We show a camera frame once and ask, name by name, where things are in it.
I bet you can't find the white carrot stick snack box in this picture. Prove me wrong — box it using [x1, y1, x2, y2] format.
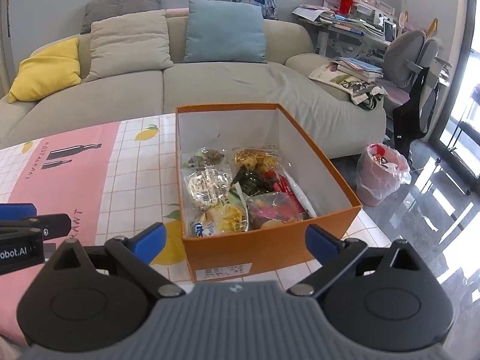
[277, 171, 317, 219]

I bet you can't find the yellow chips bag blue logo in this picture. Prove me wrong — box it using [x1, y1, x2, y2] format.
[190, 191, 249, 238]

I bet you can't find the golden fried snack pack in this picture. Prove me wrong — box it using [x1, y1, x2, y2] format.
[232, 145, 280, 172]

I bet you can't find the beige cushion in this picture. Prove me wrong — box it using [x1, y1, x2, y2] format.
[85, 10, 173, 81]

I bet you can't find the grey fuzzy cushion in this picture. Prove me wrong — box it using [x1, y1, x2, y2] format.
[80, 0, 161, 34]

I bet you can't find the beige sofa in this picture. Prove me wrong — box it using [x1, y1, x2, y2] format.
[1, 10, 386, 158]

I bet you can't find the light blue cushion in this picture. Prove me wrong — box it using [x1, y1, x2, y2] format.
[183, 0, 267, 63]

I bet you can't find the grey office chair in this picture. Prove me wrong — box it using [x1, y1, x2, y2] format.
[378, 30, 451, 158]

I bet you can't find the yellow cushion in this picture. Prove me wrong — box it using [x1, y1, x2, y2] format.
[7, 37, 81, 104]

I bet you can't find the brown nut snack bag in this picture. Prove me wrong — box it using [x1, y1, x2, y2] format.
[182, 146, 225, 168]

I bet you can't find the stack of magazines on sofa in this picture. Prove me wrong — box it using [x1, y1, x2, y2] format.
[308, 58, 386, 111]

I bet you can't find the pink trash bin with bag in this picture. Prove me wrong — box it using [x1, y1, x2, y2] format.
[355, 144, 412, 206]

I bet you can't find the white rice cracker pack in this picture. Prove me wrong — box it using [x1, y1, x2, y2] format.
[184, 166, 233, 210]

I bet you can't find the cluttered desk with books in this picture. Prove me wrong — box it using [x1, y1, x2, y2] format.
[292, 0, 398, 64]

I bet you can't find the dark seaweed snack pack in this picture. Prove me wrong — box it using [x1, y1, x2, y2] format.
[232, 166, 274, 197]

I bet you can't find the clear bag of red candies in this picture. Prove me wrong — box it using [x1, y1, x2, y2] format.
[246, 192, 305, 230]

